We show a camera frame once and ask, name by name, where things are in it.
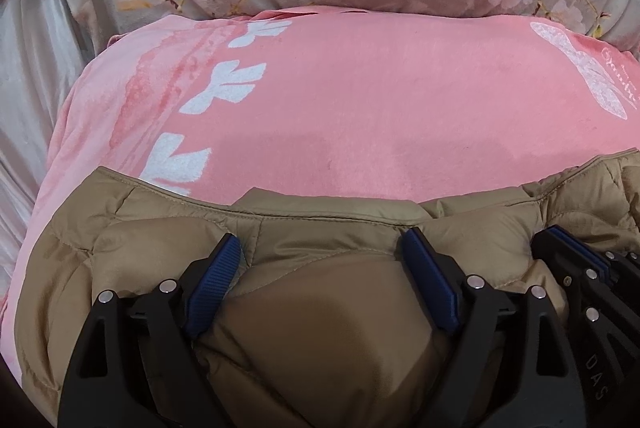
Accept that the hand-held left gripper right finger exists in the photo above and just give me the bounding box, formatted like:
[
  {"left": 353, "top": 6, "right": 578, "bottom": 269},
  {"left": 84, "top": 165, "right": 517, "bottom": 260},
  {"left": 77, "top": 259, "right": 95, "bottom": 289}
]
[{"left": 397, "top": 228, "right": 587, "bottom": 428}]

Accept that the grey silky curtain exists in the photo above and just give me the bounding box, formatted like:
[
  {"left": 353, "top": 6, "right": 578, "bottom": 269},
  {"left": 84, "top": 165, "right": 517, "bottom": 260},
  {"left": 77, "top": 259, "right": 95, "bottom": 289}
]
[{"left": 0, "top": 0, "right": 101, "bottom": 309}]

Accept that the pink printed blanket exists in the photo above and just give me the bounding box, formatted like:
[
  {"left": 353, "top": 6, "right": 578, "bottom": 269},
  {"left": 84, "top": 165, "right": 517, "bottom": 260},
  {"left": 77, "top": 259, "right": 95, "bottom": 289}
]
[{"left": 0, "top": 5, "right": 640, "bottom": 389}]

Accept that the tan quilted jacket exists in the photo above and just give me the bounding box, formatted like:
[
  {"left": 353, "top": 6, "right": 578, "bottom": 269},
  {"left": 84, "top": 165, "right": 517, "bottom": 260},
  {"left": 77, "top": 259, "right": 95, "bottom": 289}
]
[{"left": 14, "top": 150, "right": 640, "bottom": 428}]

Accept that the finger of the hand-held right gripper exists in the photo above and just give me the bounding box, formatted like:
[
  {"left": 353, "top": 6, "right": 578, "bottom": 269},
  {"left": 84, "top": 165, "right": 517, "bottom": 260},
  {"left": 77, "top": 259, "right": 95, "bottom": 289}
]
[
  {"left": 531, "top": 232, "right": 610, "bottom": 325},
  {"left": 549, "top": 226, "right": 640, "bottom": 279}
]

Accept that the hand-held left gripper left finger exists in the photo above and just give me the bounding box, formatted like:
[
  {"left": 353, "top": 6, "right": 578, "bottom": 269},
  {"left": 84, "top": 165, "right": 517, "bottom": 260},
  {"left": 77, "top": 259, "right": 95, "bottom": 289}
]
[{"left": 59, "top": 233, "right": 246, "bottom": 428}]

